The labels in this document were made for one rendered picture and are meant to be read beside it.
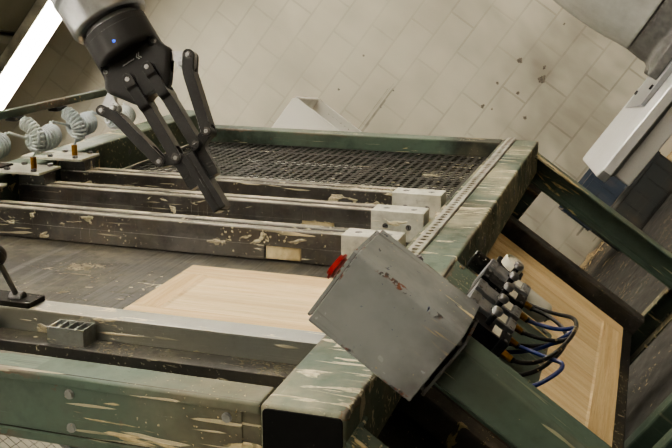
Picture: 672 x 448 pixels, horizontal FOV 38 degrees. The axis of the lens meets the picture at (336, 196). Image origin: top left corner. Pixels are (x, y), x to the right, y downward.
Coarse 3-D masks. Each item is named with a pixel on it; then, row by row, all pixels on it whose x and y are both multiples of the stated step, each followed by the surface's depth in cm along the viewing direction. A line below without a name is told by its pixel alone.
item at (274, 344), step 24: (0, 312) 171; (24, 312) 169; (48, 312) 168; (72, 312) 167; (96, 312) 167; (120, 312) 167; (144, 312) 167; (96, 336) 166; (120, 336) 164; (144, 336) 163; (168, 336) 161; (192, 336) 160; (216, 336) 158; (240, 336) 157; (264, 336) 156; (288, 336) 156; (312, 336) 156; (264, 360) 157; (288, 360) 155
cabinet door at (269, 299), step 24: (168, 288) 186; (192, 288) 187; (216, 288) 187; (240, 288) 187; (264, 288) 187; (288, 288) 187; (312, 288) 187; (168, 312) 173; (192, 312) 173; (216, 312) 174; (240, 312) 174; (264, 312) 174; (288, 312) 174
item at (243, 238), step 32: (0, 192) 234; (0, 224) 230; (32, 224) 227; (64, 224) 225; (96, 224) 222; (128, 224) 219; (160, 224) 217; (192, 224) 214; (224, 224) 212; (256, 224) 214; (288, 224) 212; (256, 256) 211; (320, 256) 207
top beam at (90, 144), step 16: (192, 112) 361; (144, 128) 324; (176, 128) 342; (80, 144) 294; (96, 144) 294; (112, 144) 301; (128, 144) 311; (160, 144) 331; (16, 160) 269; (48, 160) 270; (96, 160) 293; (112, 160) 302; (128, 160) 311; (0, 176) 250; (16, 176) 256; (16, 192) 257
